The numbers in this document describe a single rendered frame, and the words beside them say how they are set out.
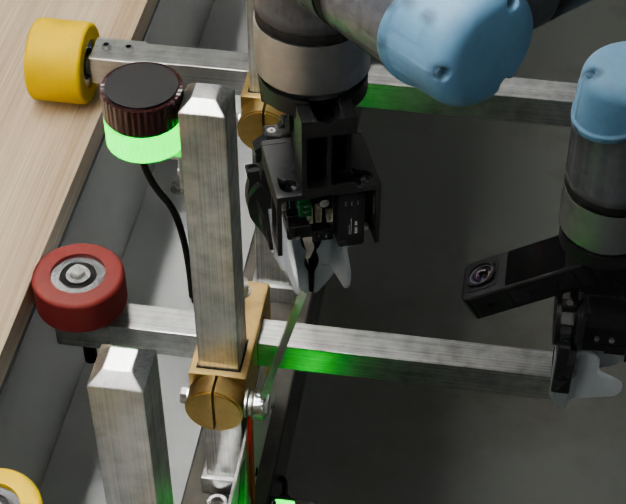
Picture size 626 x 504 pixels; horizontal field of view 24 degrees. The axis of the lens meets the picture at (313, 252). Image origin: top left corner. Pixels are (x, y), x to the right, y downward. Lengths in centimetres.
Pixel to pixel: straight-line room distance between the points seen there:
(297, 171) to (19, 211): 44
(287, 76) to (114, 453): 26
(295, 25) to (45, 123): 59
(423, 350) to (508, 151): 157
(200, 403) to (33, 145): 33
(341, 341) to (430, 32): 53
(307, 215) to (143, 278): 71
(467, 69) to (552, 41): 231
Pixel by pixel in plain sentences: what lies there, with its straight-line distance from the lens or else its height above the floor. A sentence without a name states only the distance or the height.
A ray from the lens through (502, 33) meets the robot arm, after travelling 80.
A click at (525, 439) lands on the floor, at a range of 232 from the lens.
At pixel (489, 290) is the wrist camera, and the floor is 96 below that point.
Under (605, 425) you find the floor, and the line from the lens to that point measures 236.
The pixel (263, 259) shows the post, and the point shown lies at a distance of 148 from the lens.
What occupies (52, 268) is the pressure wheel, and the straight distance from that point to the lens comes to 128.
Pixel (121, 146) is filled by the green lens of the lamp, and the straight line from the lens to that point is 107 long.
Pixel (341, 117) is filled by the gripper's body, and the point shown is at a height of 122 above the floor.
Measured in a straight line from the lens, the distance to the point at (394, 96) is 138.
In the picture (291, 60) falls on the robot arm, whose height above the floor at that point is 125.
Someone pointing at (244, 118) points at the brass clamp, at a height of 96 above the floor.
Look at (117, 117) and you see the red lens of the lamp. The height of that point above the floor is 114.
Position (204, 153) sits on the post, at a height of 111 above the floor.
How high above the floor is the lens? 179
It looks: 44 degrees down
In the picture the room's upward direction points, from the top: straight up
